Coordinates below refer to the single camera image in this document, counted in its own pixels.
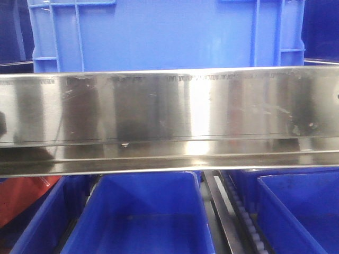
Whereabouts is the blue bin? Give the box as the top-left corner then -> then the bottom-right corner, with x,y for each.
221,167 -> 338,253
62,171 -> 215,253
11,175 -> 94,253

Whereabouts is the stainless steel shelf beam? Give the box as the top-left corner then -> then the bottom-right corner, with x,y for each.
1,65 -> 338,178

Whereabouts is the blue bin right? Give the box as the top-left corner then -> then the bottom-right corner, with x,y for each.
221,167 -> 338,253

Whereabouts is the far left blue bin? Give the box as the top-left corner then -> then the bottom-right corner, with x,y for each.
11,175 -> 94,253

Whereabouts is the upper blue crate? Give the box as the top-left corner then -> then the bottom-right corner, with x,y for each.
28,1 -> 305,72

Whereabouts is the roller track strip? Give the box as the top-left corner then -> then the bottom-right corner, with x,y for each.
218,170 -> 275,253

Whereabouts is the red bag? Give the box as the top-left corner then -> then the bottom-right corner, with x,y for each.
1,176 -> 60,227

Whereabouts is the grey metal shelf rail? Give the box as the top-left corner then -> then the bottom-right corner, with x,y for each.
203,170 -> 245,253

